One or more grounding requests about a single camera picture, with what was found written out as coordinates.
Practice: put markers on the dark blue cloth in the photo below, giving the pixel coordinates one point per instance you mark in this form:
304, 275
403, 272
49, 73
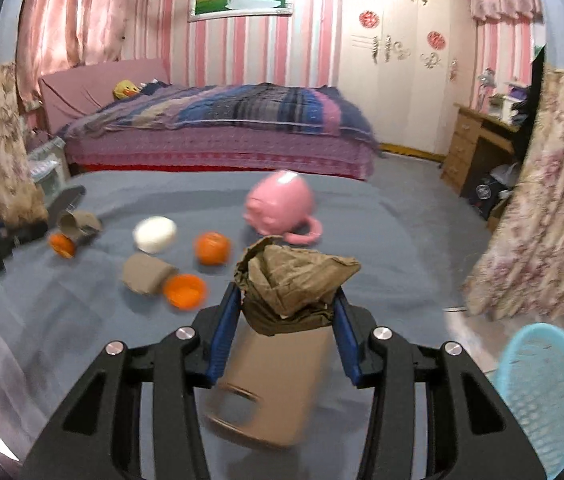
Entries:
154, 87

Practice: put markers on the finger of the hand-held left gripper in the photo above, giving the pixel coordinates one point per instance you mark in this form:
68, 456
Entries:
29, 234

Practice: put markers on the black phone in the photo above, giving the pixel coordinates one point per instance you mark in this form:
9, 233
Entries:
69, 196

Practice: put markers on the white box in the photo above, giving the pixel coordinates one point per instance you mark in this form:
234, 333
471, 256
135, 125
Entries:
514, 102

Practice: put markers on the turquoise plastic basket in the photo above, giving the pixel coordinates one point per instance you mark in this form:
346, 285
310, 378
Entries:
537, 400

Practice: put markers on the desk lamp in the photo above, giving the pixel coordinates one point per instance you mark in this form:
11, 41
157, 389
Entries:
486, 82

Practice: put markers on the orange plastic lid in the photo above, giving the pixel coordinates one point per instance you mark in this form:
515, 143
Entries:
184, 291

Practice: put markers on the red round paper decoration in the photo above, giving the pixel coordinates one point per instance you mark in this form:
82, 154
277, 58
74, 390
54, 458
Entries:
368, 18
435, 39

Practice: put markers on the pink pig mug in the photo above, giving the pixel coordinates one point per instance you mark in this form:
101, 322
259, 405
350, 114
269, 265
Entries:
277, 205

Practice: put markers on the patchwork quilt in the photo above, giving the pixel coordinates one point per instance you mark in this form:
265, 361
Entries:
262, 110

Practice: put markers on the white bedside stand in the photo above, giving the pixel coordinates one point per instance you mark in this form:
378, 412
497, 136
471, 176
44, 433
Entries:
46, 170

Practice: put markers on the brown paper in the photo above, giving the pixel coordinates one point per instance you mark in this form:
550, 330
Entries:
292, 280

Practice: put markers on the brown paper cup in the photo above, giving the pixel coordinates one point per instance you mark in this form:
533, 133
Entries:
81, 225

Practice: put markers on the pink bed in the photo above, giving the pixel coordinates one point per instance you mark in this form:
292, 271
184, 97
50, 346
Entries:
91, 85

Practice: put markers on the brown phone case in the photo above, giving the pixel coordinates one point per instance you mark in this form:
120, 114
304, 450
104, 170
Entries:
267, 390

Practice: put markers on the yellow duck plush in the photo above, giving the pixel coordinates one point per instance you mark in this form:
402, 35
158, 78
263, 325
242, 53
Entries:
125, 90

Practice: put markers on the wooden desk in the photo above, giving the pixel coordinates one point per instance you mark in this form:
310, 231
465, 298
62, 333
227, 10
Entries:
462, 145

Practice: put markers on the small orange fruit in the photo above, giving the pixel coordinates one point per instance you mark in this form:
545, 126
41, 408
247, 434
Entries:
61, 245

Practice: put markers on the blue-grey tablecloth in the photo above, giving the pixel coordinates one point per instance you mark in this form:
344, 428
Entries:
61, 335

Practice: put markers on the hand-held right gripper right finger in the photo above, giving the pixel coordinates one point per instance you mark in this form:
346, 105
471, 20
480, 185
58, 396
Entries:
347, 340

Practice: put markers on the white wardrobe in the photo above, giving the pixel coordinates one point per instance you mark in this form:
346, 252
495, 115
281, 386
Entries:
402, 110

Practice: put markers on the tangerine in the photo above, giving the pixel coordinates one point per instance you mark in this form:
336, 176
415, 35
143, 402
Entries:
211, 248

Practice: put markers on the dark paper bag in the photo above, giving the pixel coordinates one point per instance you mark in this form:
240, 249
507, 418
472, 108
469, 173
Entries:
487, 191

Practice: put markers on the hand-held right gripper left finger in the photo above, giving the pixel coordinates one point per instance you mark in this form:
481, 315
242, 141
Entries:
224, 330

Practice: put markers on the brown cardboard tube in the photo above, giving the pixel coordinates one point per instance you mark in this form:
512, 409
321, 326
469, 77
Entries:
144, 272

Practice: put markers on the pink window curtain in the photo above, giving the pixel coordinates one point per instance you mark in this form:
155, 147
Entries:
71, 20

